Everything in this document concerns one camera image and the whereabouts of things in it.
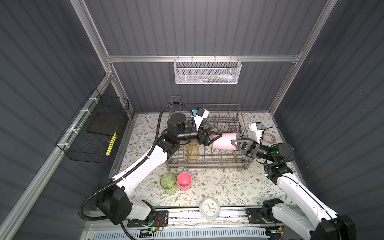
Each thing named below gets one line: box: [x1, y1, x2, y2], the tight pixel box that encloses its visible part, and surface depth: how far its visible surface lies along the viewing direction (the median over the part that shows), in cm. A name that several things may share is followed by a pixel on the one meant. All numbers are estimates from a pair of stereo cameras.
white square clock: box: [199, 196, 221, 221], surface depth 75 cm
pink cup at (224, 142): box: [212, 132, 237, 151], surface depth 64 cm
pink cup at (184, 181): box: [176, 172, 193, 191], surface depth 84 cm
